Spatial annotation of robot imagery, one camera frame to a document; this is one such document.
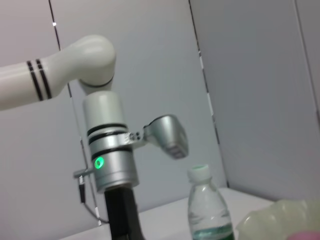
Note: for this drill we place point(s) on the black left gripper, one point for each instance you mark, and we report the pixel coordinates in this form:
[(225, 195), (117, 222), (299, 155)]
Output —
[(122, 215)]

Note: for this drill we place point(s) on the clear bottle with green label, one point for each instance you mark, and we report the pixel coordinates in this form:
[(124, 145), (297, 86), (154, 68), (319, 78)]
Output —
[(207, 207)]

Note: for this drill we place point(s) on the pink toy peach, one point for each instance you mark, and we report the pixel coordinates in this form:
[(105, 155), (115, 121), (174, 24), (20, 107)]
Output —
[(305, 236)]

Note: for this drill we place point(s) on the green glass fruit plate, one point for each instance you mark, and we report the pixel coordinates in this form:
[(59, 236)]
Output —
[(280, 220)]

